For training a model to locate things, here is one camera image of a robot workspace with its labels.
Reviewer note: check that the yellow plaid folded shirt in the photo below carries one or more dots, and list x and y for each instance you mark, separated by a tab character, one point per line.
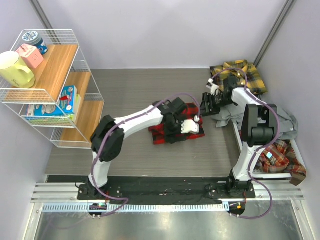
238	69

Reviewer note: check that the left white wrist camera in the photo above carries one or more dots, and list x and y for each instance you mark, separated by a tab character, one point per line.
190	126

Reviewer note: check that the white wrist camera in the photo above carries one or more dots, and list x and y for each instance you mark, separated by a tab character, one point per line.
190	126
214	89

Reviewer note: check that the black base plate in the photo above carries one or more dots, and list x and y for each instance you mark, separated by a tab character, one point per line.
166	191

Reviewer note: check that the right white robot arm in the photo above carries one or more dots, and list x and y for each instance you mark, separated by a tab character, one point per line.
259	129

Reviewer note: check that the white laundry basket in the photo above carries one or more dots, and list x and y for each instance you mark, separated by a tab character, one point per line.
259	174

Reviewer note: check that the yellow mug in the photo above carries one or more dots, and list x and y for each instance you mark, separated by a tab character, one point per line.
15	71

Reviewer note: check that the blue product box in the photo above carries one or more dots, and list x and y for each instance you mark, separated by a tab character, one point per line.
68	104

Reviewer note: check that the white wire shelf rack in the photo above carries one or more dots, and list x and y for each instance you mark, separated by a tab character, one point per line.
64	64

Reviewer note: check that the grey long sleeve shirt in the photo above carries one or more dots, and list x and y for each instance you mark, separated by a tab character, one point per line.
288	129

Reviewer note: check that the blue round tin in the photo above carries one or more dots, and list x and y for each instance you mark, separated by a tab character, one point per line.
34	39

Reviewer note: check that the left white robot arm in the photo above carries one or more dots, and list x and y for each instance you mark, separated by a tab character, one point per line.
108	137

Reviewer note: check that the pink cube box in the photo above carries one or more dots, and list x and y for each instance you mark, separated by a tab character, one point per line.
30	55

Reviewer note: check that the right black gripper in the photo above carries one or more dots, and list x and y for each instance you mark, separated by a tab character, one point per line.
205	109

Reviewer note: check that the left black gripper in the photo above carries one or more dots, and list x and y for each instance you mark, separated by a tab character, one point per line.
170	136

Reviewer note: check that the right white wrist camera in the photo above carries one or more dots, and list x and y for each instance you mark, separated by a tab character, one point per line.
214	89

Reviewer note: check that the red black plaid shirt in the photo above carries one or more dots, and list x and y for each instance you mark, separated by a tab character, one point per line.
190	111

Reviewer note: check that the orange plaid shirt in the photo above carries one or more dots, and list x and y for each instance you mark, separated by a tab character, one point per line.
280	157

